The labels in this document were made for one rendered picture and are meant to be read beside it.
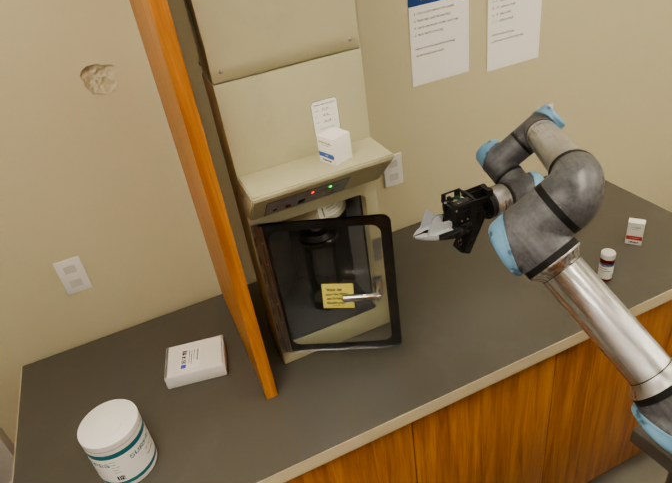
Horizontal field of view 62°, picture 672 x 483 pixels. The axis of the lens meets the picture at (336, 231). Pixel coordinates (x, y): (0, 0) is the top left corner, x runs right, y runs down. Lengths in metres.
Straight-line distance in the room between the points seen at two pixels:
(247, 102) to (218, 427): 0.78
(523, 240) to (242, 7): 0.68
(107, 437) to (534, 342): 1.04
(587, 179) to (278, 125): 0.61
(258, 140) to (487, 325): 0.81
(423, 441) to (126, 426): 0.73
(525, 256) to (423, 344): 0.53
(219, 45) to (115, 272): 0.88
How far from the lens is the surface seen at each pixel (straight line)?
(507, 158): 1.46
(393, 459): 1.55
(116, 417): 1.38
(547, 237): 1.09
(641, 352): 1.14
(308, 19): 1.17
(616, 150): 2.58
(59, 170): 1.63
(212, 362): 1.56
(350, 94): 1.24
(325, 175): 1.15
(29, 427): 1.71
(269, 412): 1.45
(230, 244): 1.17
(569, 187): 1.09
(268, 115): 1.18
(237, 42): 1.13
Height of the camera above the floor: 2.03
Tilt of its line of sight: 33 degrees down
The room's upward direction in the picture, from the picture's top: 9 degrees counter-clockwise
